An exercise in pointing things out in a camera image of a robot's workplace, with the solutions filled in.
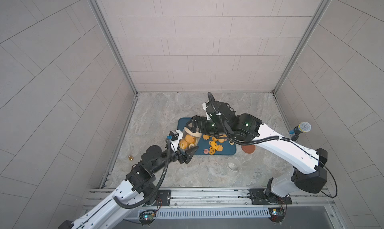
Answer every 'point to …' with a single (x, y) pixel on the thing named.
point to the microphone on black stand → (303, 127)
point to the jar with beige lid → (189, 139)
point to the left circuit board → (147, 217)
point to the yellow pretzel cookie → (211, 151)
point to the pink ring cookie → (206, 151)
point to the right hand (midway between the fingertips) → (191, 128)
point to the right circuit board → (277, 214)
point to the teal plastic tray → (216, 144)
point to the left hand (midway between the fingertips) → (194, 142)
